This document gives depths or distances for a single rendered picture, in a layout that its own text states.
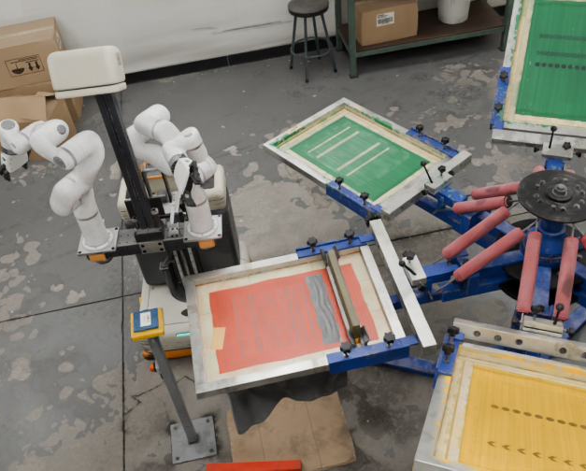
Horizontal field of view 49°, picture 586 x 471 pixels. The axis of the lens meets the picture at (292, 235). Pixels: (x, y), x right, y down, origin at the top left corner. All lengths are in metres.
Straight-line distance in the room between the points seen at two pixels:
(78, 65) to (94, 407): 2.08
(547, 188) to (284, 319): 1.11
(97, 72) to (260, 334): 1.12
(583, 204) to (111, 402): 2.52
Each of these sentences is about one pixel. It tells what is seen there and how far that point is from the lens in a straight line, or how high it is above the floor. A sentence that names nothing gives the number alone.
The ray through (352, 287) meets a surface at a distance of 2.65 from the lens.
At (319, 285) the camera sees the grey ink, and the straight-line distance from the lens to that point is 2.66.
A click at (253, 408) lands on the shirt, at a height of 0.67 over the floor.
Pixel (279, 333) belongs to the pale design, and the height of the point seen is 0.96.
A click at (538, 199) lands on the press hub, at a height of 1.32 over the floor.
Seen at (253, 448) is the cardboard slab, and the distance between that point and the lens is 3.35.
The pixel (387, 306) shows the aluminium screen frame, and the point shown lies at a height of 0.99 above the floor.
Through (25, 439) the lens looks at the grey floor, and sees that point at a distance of 3.78.
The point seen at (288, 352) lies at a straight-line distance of 2.47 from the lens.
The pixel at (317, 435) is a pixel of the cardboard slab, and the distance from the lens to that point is 3.35.
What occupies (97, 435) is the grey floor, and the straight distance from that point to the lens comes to 3.63.
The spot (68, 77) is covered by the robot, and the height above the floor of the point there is 1.97.
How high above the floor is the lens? 2.95
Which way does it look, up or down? 44 degrees down
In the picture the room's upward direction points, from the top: 7 degrees counter-clockwise
